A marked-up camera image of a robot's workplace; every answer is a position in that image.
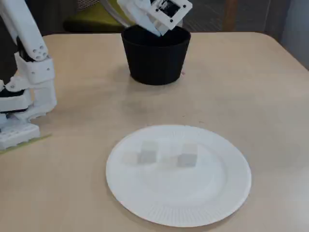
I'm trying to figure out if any grey metal chair bar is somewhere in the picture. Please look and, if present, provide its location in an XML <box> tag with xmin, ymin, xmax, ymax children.
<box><xmin>100</xmin><ymin>0</ymin><xmax>132</xmax><ymax>28</ymax></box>

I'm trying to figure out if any white paper plate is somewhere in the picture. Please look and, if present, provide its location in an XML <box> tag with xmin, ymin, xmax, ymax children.
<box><xmin>105</xmin><ymin>124</ymin><xmax>253</xmax><ymax>228</ymax></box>

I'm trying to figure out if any wooden post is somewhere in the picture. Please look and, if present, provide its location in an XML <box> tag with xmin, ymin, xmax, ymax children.
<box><xmin>224</xmin><ymin>0</ymin><xmax>236</xmax><ymax>32</ymax></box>

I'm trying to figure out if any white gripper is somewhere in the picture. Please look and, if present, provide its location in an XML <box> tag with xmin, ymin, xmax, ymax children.
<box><xmin>117</xmin><ymin>0</ymin><xmax>168</xmax><ymax>37</ymax></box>

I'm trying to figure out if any green tape strip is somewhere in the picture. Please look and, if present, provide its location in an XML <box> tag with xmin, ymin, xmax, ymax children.
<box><xmin>0</xmin><ymin>134</ymin><xmax>53</xmax><ymax>155</ymax></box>

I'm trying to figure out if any white perforated base block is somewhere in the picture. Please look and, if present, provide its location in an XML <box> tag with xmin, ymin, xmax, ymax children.
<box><xmin>0</xmin><ymin>123</ymin><xmax>41</xmax><ymax>149</ymax></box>

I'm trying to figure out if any yellow-green chair seat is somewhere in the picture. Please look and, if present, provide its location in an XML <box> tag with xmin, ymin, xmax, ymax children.
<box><xmin>63</xmin><ymin>0</ymin><xmax>131</xmax><ymax>33</ymax></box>

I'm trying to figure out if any black pot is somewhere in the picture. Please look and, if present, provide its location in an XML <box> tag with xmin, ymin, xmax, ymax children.
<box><xmin>121</xmin><ymin>26</ymin><xmax>191</xmax><ymax>86</ymax></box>

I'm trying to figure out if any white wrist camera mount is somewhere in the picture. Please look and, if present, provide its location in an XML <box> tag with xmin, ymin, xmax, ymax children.
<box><xmin>146</xmin><ymin>0</ymin><xmax>194</xmax><ymax>31</ymax></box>

